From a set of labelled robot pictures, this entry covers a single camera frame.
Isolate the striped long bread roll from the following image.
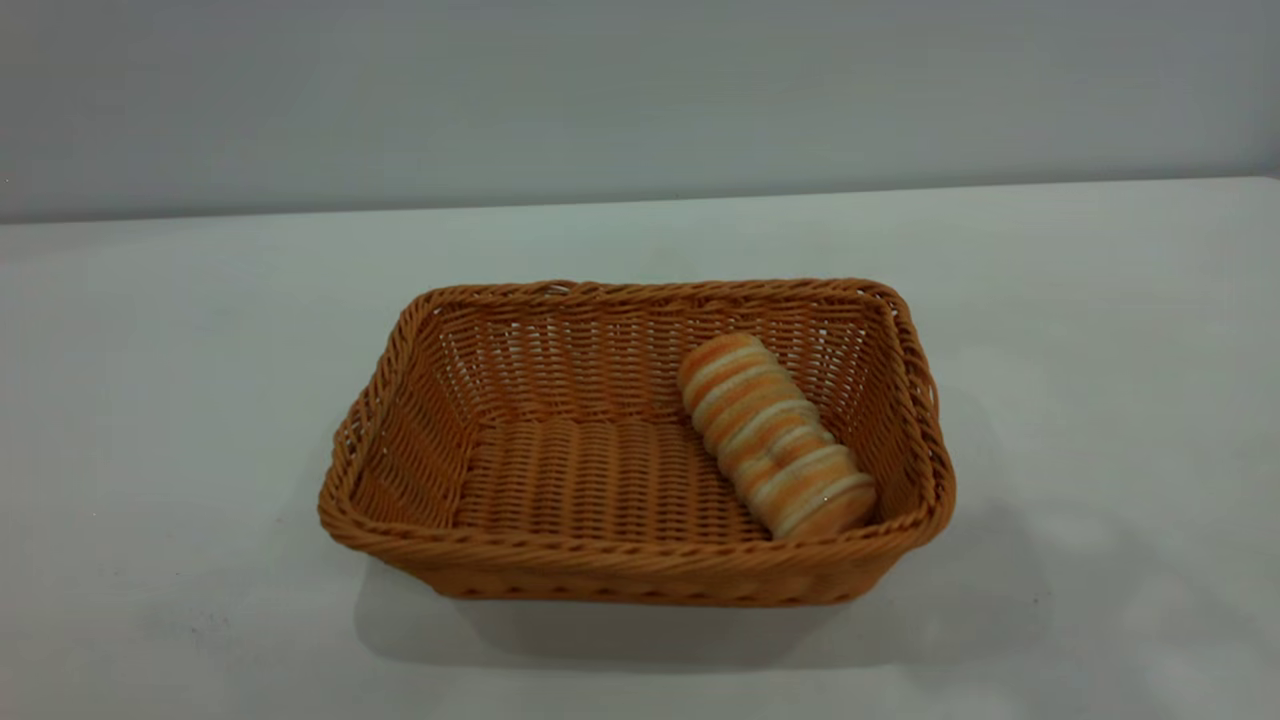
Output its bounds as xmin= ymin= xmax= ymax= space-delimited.
xmin=677 ymin=332 xmax=879 ymax=542

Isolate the orange woven wicker basket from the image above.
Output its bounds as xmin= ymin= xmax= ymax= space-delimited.
xmin=317 ymin=277 xmax=957 ymax=608

